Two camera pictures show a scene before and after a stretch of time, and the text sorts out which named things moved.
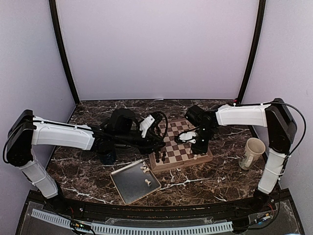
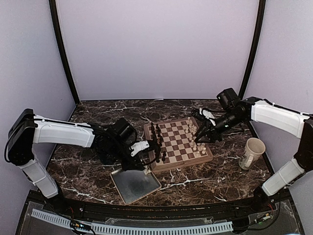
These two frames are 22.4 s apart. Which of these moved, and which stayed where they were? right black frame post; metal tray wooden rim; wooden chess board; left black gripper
Moved: left black gripper
Stayed: metal tray wooden rim; right black frame post; wooden chess board
